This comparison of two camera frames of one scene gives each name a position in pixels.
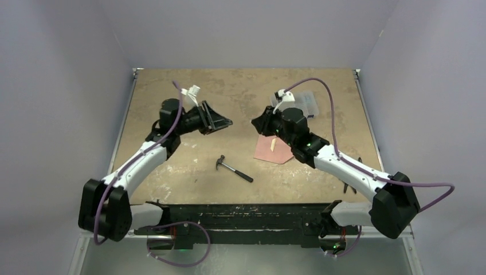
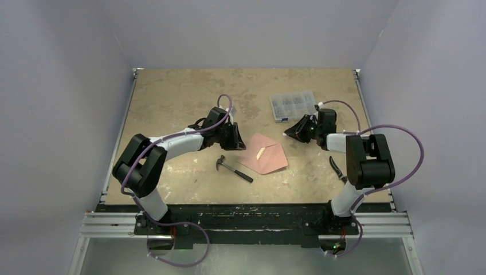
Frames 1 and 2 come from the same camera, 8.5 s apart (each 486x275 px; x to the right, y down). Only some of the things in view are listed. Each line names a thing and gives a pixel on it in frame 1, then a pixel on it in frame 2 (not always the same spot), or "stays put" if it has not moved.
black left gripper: x=210 y=121 → x=235 y=142
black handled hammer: x=219 y=161 stays put
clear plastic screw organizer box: x=305 y=100 stays put
